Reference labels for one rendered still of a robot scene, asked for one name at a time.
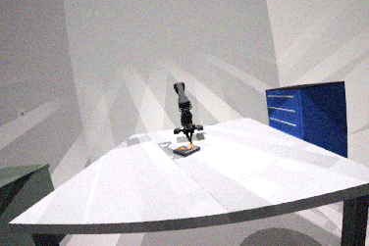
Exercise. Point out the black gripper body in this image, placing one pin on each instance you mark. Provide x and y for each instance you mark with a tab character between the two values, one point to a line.
178	130

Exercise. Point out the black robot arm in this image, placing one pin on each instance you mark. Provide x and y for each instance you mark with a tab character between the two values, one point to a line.
184	107

